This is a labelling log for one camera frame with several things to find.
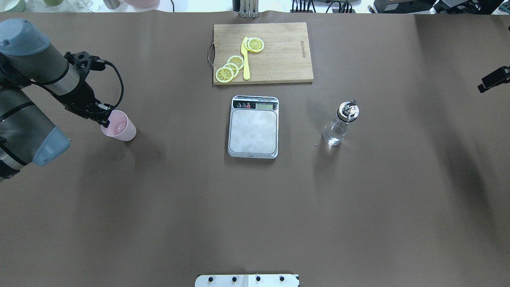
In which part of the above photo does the pink plastic cup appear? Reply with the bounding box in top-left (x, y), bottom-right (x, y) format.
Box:
top-left (100, 110), bottom-right (137, 142)

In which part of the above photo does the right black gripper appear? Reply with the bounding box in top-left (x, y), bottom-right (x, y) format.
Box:
top-left (478, 67), bottom-right (510, 93)

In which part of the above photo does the glass sauce bottle metal spout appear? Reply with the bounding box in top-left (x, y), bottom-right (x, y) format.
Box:
top-left (322, 99), bottom-right (359, 146)

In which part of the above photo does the wooden cutting board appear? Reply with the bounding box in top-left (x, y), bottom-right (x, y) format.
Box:
top-left (213, 22), bottom-right (314, 85)

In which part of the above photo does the lemon slice upper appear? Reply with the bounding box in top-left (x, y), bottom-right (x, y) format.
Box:
top-left (226, 55), bottom-right (244, 69)

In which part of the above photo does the lemon slice front left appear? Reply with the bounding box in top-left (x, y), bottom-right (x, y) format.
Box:
top-left (215, 67), bottom-right (236, 83)

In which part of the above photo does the silver digital kitchen scale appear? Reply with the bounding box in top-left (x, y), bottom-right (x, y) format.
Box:
top-left (227, 96), bottom-right (279, 159)

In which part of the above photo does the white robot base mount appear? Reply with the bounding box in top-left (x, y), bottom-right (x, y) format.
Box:
top-left (194, 274), bottom-right (300, 287)

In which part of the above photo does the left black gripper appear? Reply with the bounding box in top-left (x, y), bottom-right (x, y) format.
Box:
top-left (60, 82), bottom-right (114, 128)

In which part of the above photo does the lemon slice by knife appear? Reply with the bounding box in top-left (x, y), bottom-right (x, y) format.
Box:
top-left (245, 37), bottom-right (265, 53)

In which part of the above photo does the aluminium frame post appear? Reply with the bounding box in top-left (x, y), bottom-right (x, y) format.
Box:
top-left (239, 0), bottom-right (260, 19)

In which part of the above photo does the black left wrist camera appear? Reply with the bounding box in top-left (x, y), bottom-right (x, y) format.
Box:
top-left (64, 51), bottom-right (106, 80)

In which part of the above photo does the brown table cover sheet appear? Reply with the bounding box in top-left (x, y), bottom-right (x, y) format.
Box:
top-left (1, 11), bottom-right (509, 287)

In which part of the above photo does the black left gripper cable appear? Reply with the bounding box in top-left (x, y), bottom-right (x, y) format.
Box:
top-left (96, 59), bottom-right (125, 114)

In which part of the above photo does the lemon slice middle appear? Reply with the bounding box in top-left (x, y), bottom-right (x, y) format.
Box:
top-left (223, 63), bottom-right (239, 79)

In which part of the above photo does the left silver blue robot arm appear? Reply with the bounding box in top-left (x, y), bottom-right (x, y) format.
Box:
top-left (0, 18), bottom-right (118, 181)

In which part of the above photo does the yellow plastic knife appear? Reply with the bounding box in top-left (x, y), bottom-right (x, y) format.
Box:
top-left (240, 37), bottom-right (251, 81)

